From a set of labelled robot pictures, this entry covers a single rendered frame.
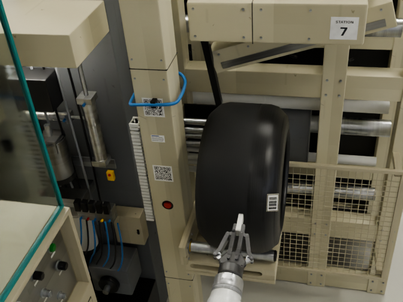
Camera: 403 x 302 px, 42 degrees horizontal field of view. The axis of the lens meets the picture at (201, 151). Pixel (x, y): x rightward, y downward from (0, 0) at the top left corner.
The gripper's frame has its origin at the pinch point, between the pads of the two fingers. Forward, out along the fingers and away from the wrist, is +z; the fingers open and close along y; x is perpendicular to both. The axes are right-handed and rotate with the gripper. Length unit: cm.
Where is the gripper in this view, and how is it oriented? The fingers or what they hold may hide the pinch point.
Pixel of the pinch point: (239, 225)
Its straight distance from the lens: 171.9
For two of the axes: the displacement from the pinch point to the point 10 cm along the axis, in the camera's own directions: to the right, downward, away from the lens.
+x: 1.0, 7.2, 6.9
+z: 2.0, -7.0, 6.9
